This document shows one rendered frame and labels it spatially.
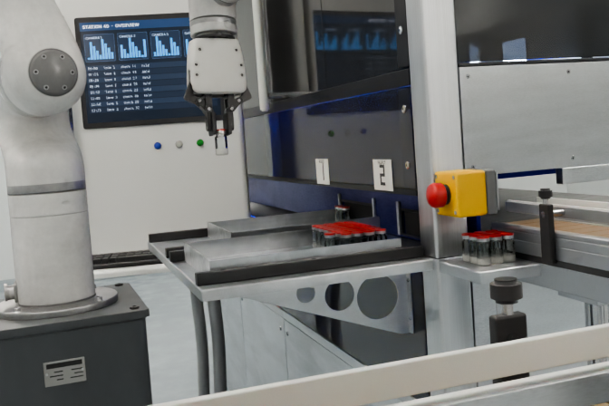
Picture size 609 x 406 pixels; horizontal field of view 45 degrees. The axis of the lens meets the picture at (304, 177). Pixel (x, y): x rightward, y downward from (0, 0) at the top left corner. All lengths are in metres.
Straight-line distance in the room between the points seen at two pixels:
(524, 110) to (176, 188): 1.12
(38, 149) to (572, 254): 0.82
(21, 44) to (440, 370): 0.87
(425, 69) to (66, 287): 0.68
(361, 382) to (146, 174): 1.76
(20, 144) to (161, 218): 0.96
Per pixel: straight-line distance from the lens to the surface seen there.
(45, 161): 1.20
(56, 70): 1.16
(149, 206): 2.15
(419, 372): 0.44
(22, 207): 1.22
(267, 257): 1.23
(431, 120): 1.26
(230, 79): 1.33
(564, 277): 1.18
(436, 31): 1.28
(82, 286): 1.23
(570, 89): 1.42
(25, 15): 1.20
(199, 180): 2.14
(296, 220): 1.87
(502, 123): 1.33
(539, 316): 1.41
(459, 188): 1.18
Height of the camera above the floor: 1.10
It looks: 3 degrees down
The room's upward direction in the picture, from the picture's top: 4 degrees counter-clockwise
